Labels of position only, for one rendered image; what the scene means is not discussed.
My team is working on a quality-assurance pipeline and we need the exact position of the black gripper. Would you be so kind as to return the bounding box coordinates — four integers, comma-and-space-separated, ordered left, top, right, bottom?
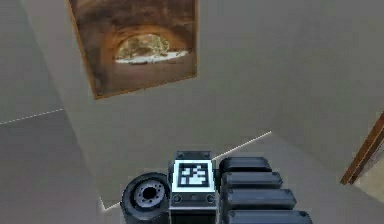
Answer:
120, 171, 172, 224

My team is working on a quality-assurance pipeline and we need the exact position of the brown framed cave picture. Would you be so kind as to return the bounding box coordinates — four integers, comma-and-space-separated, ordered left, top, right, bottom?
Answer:
65, 0, 200, 101

